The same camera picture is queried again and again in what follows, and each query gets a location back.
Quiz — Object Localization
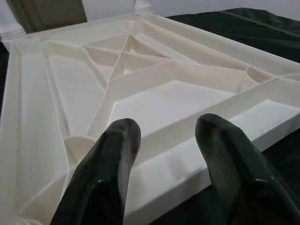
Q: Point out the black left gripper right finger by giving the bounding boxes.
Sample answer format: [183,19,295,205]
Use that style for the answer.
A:
[195,113,300,225]

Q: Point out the black cloth table cover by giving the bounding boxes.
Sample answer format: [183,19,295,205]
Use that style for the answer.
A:
[0,6,300,225]

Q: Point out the white plastic children table top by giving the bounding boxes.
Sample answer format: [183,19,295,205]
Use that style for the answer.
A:
[0,13,300,225]

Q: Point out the white door frame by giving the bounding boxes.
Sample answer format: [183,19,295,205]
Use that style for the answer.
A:
[13,0,88,34]

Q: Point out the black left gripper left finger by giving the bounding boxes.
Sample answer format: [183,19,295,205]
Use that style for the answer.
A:
[50,117,142,225]

